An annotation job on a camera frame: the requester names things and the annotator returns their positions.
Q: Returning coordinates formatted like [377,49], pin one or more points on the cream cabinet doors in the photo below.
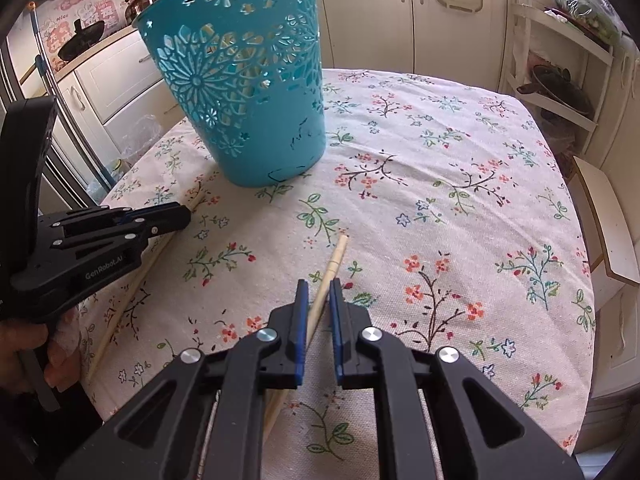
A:
[380,15]

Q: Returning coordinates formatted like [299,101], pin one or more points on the clear plastic bag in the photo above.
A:
[140,137]

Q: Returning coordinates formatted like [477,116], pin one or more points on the cream drawer cabinet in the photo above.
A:
[115,85]

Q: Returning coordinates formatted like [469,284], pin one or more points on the pink patterned wall sticker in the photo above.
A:
[85,0]

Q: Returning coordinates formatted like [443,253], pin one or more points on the teal plastic cutout basket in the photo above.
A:
[280,130]

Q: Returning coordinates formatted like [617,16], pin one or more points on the bag of greens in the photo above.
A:
[585,5]

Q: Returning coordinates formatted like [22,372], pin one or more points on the black wok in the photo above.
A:
[82,42]

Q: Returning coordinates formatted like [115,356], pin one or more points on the person's left hand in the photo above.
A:
[65,355]

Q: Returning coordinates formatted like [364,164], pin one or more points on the white shelf rack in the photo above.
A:
[517,40]

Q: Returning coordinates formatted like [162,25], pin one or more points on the metal kettle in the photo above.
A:
[140,5]

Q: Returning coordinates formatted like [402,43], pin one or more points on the floral tablecloth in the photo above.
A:
[450,260]

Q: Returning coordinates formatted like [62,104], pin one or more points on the dark pan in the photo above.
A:
[555,87]

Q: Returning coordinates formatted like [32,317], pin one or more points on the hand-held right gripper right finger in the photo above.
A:
[336,340]

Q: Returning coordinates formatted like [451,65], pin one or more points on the stainless steel fridge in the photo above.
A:
[55,160]

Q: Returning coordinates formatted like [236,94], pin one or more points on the pale wooden chopstick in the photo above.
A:
[330,272]

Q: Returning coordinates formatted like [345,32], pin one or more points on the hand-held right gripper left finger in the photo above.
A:
[300,345]

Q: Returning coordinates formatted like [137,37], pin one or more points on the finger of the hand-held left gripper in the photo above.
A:
[172,220]
[145,215]

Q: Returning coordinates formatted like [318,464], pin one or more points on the white wooden stool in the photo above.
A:
[605,215]

